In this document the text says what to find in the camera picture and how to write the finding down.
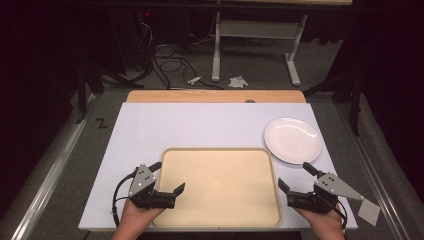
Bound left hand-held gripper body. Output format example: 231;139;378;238
127;163;177;211

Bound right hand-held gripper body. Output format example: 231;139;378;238
286;171;365;215

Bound person's right hand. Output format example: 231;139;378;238
294;205;346;240

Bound person's left hand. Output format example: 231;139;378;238
111;199;166;240

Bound white round plate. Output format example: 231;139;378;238
263;117;323;166

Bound beige plastic tray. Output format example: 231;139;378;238
151;147;284;229

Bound white square card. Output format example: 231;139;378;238
357;198;382;227

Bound white table cover board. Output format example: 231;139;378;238
77;102;359;232

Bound black metal stand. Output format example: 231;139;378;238
302;70;365;137
74;63;105;125

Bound crumpled white paper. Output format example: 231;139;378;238
227;75;250;90

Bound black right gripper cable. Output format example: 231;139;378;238
335;199;349;232

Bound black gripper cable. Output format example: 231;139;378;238
111;167;140;230
335;199;349;232

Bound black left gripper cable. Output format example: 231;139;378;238
111;167;140;230

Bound aluminium floor rail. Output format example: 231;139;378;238
9;93;101;240
334;102;413;240

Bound black floor cables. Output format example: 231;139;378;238
137;19;225;91

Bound white metal desk frame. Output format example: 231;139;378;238
211;0;354;87

